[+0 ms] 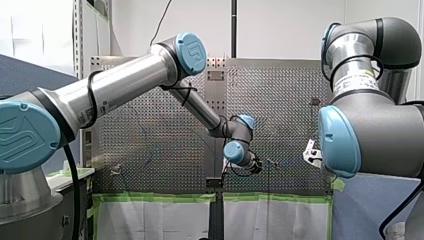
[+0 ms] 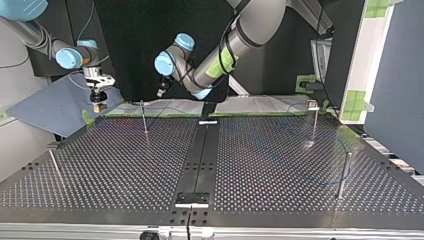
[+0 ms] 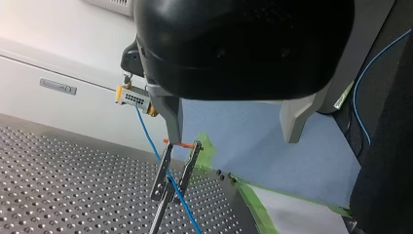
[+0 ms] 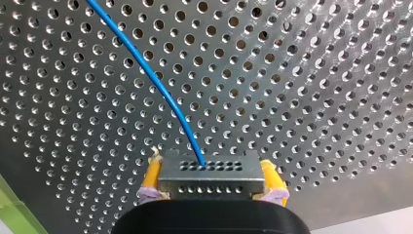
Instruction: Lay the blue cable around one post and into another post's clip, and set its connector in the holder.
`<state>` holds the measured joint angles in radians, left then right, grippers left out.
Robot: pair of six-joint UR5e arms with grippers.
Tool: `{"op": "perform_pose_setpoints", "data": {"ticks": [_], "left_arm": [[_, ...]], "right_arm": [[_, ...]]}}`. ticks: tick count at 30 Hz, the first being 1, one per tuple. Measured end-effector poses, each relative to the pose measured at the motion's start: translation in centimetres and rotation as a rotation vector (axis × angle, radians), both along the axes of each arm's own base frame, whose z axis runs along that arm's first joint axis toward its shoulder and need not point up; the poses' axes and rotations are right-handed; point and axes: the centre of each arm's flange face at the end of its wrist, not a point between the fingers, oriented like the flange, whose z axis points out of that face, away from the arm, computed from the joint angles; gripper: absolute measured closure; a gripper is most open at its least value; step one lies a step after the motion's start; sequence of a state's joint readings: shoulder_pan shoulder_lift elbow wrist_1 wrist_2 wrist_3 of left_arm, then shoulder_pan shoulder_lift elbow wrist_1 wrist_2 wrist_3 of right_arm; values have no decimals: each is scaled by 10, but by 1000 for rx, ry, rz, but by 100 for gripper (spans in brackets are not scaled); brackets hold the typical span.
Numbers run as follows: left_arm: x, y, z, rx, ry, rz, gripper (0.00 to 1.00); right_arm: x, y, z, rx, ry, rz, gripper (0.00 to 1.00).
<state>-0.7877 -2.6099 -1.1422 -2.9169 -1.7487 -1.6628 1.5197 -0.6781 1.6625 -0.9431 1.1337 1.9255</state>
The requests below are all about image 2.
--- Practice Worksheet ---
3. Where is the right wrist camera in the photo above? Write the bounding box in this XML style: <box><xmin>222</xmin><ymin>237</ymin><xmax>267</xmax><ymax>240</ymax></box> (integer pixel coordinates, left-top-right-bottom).
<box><xmin>83</xmin><ymin>66</ymin><xmax>116</xmax><ymax>90</ymax></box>

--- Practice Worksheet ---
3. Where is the connector holder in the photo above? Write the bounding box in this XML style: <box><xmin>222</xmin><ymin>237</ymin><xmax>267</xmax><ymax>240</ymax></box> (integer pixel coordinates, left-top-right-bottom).
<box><xmin>174</xmin><ymin>192</ymin><xmax>211</xmax><ymax>210</ymax></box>

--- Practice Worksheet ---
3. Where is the black panel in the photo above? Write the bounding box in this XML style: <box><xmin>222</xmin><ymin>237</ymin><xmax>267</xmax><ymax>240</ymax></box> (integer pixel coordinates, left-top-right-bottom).
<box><xmin>93</xmin><ymin>0</ymin><xmax>236</xmax><ymax>103</ymax></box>

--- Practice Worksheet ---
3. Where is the grey board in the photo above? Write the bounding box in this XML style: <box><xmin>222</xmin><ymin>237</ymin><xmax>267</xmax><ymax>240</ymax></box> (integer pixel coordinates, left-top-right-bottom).
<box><xmin>7</xmin><ymin>72</ymin><xmax>125</xmax><ymax>138</ymax></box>

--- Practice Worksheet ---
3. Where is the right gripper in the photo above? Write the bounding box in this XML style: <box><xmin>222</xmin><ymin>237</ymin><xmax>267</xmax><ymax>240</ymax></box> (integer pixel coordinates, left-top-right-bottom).
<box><xmin>89</xmin><ymin>89</ymin><xmax>108</xmax><ymax>114</ymax></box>

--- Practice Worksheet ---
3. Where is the thin black wire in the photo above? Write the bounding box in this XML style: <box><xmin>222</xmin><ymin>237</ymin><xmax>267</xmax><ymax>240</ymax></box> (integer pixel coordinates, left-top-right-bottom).
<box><xmin>185</xmin><ymin>205</ymin><xmax>193</xmax><ymax>240</ymax></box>

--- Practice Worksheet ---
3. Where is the metal post with orange clip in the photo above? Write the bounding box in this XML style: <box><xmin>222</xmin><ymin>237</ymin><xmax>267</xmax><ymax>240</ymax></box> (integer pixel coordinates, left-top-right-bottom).
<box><xmin>305</xmin><ymin>98</ymin><xmax>321</xmax><ymax>143</ymax></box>

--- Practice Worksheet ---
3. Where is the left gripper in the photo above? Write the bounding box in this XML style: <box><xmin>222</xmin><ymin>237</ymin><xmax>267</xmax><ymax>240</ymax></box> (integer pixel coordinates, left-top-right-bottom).
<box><xmin>156</xmin><ymin>75</ymin><xmax>175</xmax><ymax>98</ymax></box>

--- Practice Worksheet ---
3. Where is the black cable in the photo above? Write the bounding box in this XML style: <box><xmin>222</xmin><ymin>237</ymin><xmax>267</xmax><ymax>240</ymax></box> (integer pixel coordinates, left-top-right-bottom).
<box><xmin>168</xmin><ymin>0</ymin><xmax>254</xmax><ymax>89</ymax></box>
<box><xmin>313</xmin><ymin>0</ymin><xmax>339</xmax><ymax>113</ymax></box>

